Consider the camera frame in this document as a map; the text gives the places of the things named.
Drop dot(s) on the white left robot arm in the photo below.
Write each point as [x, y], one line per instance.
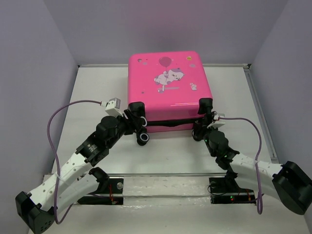
[80, 176]

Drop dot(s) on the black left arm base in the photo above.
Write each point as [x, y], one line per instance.
[111, 195]

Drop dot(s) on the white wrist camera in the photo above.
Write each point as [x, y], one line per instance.
[217, 120]
[112, 107]

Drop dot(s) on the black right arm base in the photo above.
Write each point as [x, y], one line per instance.
[222, 191]

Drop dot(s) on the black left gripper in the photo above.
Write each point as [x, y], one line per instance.
[134, 123]

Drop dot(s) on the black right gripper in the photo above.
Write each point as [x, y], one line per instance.
[199, 128]

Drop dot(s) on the pink hard-shell suitcase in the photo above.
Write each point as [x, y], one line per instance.
[173, 88]

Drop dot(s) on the silver table rail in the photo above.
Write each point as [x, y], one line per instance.
[170, 174]

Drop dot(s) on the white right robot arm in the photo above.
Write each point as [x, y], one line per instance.
[286, 182]

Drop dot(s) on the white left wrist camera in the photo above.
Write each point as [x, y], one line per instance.
[112, 107]

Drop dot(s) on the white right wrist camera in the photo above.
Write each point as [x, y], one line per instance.
[217, 120]

